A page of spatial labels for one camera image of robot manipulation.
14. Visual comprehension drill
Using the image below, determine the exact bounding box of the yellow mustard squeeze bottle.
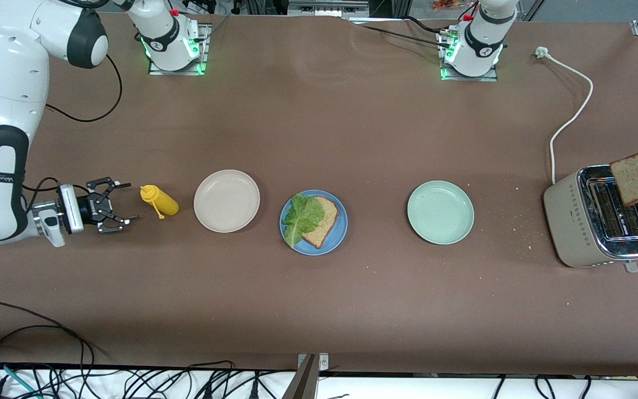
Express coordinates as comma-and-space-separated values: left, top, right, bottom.
140, 185, 179, 219

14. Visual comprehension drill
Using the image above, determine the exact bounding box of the green lettuce leaf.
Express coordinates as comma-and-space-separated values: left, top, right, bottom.
283, 193, 326, 248

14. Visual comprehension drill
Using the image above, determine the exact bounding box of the beige round plate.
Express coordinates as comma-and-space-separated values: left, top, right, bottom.
193, 170, 261, 233

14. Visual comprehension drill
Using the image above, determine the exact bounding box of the blue round plate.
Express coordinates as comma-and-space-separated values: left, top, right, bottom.
279, 190, 348, 256

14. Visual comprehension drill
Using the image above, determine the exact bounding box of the mint green round plate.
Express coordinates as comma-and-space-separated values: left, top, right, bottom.
407, 181, 475, 245

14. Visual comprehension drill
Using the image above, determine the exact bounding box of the beige chrome-topped toaster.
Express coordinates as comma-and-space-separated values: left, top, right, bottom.
543, 164, 638, 275

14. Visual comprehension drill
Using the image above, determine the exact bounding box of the brown table cover mat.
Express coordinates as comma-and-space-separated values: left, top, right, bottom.
0, 8, 638, 377

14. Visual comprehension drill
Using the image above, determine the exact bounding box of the aluminium profile strut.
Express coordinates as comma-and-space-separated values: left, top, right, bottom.
282, 355, 320, 399

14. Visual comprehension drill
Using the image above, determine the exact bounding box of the silver metal box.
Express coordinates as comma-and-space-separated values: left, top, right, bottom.
287, 0, 369, 17

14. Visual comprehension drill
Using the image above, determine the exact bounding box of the black right arm loop cable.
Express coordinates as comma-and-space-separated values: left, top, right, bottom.
47, 53, 124, 122

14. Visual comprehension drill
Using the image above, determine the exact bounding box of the black looping floor cable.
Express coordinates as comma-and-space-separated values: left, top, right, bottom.
0, 302, 95, 369

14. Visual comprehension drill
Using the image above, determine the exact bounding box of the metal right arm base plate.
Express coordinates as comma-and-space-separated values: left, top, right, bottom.
148, 23, 210, 75

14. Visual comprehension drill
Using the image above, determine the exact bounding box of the white toaster power cord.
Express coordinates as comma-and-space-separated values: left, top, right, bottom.
535, 47, 595, 185

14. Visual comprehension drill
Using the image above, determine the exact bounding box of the teal cable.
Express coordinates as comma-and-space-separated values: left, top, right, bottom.
0, 360, 43, 399

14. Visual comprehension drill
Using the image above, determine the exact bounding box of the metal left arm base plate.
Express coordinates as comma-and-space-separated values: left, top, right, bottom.
440, 30, 500, 83

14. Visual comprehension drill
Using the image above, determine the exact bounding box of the metal corner bracket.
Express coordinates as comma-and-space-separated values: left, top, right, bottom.
297, 353, 330, 373

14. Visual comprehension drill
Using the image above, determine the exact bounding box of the black base power cable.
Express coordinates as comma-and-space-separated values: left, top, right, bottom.
359, 23, 452, 48

